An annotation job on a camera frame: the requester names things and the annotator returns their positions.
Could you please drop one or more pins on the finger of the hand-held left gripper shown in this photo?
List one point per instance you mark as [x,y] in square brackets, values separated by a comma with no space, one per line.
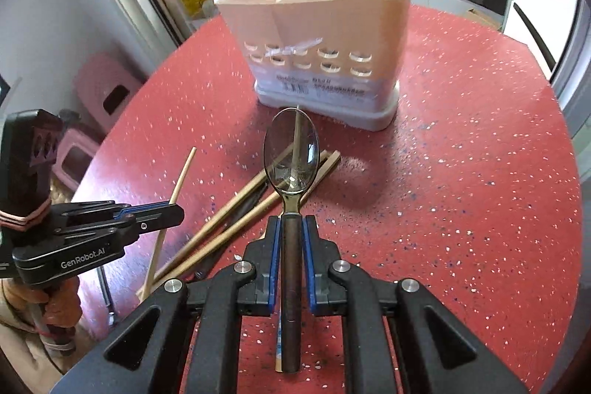
[92,234]
[92,209]

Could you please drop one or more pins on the beige plastic utensil holder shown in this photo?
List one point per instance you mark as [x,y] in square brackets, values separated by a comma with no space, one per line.
[323,24]

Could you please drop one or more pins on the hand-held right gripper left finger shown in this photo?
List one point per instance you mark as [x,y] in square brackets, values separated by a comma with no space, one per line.
[276,255]

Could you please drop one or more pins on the person's left hand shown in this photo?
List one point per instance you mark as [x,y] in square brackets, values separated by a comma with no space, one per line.
[62,306]

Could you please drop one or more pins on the pink plastic stool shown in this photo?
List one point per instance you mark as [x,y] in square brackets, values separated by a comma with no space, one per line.
[81,138]
[92,75]

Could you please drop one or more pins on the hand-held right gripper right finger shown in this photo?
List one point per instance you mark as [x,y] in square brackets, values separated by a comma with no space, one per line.
[308,264]

